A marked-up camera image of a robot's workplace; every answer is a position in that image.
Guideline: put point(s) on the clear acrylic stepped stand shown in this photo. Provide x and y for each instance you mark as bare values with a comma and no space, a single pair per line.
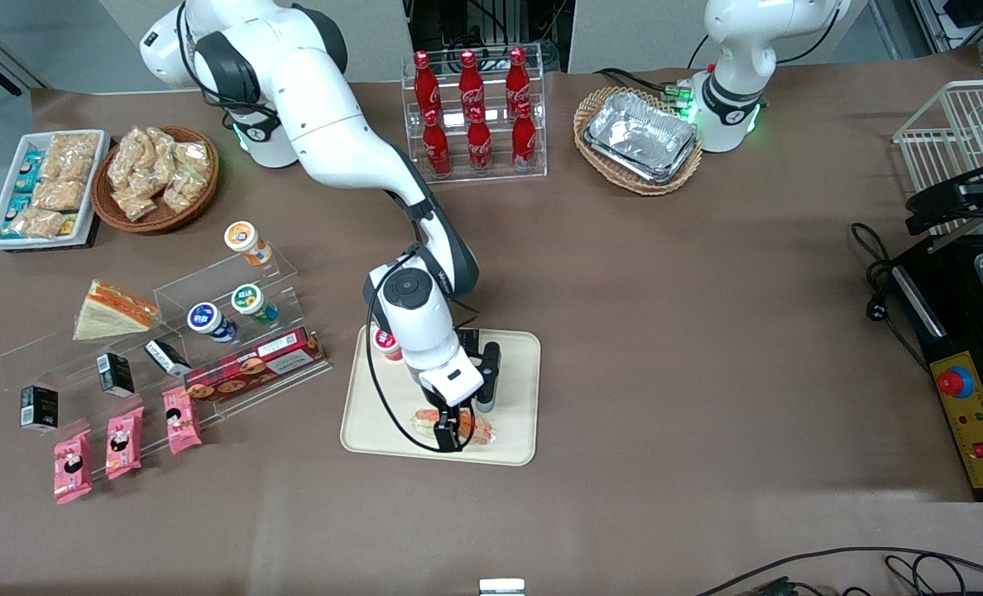
285,277

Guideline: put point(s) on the clear bag of fried snacks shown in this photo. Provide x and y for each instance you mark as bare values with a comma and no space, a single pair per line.
127,153
184,190
134,203
192,157
154,175
160,145

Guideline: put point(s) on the crispy rice snack bag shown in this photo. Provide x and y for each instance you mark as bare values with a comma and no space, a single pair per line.
74,153
59,194
36,223

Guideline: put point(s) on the black base under snack tray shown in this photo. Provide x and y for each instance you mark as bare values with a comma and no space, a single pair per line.
53,247

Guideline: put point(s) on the yellow control panel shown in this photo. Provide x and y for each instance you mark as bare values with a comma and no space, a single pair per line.
975,422

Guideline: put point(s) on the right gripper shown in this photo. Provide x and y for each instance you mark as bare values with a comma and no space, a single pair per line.
455,416

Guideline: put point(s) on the cream plastic serving tray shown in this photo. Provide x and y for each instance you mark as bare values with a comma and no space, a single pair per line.
516,439

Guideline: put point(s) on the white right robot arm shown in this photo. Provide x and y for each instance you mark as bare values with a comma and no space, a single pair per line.
326,124

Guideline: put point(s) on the orange cap snack bottle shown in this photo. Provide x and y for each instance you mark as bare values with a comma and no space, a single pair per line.
243,238

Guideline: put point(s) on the small black barcode box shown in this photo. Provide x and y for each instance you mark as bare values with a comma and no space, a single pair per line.
39,408
115,374

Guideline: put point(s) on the black box with white label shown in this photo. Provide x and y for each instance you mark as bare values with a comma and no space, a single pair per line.
166,358

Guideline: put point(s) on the blue cap snack bottle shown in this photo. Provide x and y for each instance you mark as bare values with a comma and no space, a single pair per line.
205,318

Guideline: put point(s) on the black box with gold print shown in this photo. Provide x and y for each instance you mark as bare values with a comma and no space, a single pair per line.
468,341

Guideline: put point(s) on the red emergency stop button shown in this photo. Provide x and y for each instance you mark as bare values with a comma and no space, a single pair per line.
955,382

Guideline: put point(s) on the green cap snack bottle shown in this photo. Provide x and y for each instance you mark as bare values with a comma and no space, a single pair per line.
250,300

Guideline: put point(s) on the yellow blue small packet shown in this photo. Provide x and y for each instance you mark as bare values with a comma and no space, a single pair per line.
68,223

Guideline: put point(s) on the black sealing machine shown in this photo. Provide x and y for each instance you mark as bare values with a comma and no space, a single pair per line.
947,290

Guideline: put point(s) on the wicker basket of foil trays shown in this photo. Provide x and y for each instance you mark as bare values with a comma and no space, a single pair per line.
591,108

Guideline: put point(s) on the triangle sandwich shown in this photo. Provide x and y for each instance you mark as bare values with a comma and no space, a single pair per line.
115,313
479,430

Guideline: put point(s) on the clear acrylic bottle rack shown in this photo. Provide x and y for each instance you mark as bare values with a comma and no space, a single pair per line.
496,178

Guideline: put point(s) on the silver white clip object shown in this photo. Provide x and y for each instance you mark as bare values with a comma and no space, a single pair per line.
501,587

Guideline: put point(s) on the red cola bottle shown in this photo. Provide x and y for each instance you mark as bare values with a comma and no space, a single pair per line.
470,81
425,83
517,79
525,141
480,145
437,149

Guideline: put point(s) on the red cap snack bottle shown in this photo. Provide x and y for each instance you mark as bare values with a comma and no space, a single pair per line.
386,341

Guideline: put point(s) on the aluminium foil tray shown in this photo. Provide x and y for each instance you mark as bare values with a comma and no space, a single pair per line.
640,132

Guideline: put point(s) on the blue small snack packet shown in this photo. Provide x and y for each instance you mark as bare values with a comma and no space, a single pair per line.
18,207
28,172

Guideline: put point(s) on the pink cartoon snack packet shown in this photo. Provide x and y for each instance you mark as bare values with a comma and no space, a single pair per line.
123,443
72,468
183,420

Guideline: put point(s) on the wicker basket of snack bags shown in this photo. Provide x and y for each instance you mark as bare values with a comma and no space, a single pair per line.
107,207

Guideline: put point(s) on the red tartan shortbread box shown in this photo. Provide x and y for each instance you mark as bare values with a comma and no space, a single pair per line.
256,364

